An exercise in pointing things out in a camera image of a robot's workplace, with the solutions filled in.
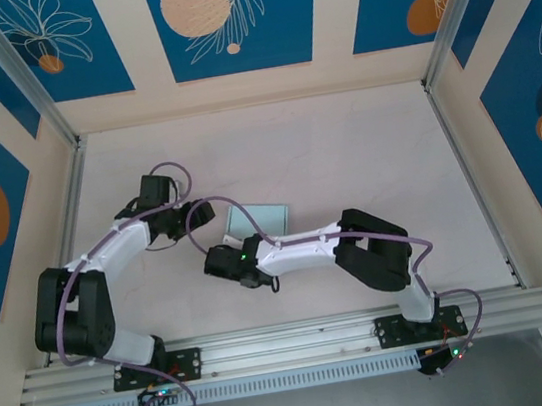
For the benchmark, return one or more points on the light teal cloth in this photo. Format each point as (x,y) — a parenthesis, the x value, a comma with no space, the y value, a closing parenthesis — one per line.
(263,219)

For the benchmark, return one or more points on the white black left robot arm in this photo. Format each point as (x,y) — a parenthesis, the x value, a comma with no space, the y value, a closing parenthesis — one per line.
(120,244)

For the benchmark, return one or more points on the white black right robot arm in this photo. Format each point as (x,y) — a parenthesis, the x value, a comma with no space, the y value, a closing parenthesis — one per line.
(298,254)

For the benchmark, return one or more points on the black controller board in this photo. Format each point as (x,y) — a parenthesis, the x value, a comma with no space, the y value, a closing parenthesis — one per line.
(439,357)
(152,396)

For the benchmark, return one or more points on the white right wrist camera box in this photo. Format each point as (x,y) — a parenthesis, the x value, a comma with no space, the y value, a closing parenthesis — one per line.
(231,240)

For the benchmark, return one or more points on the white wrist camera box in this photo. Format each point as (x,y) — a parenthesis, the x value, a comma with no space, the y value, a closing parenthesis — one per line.
(178,188)
(231,240)

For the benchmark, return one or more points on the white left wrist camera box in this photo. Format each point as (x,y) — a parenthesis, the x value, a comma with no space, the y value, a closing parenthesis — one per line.
(178,188)

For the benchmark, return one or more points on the aluminium side rail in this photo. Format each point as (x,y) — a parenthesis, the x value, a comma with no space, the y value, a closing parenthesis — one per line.
(70,211)
(469,175)

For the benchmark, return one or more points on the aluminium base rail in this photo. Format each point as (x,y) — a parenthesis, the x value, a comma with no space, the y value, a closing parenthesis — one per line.
(296,346)

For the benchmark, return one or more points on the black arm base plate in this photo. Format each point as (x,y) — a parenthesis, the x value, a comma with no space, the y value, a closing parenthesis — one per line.
(187,363)
(392,330)

